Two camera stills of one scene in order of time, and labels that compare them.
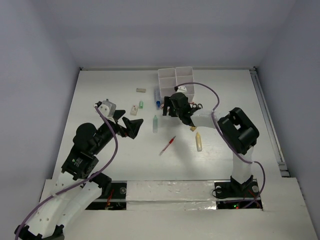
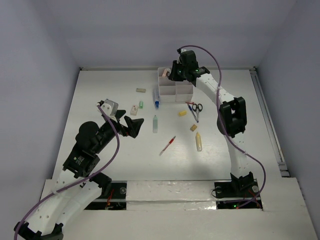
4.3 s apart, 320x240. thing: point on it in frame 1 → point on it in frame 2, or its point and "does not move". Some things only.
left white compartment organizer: x=167 y=81 does not move
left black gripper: x=132 y=127 does not move
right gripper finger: x=186 y=119 → x=175 y=74
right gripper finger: x=167 y=103 → x=183 y=75
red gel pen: x=167 y=146 does not move
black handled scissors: x=194 y=107 does not move
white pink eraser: x=134 y=110 → x=164 y=72
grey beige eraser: x=141 y=90 does not move
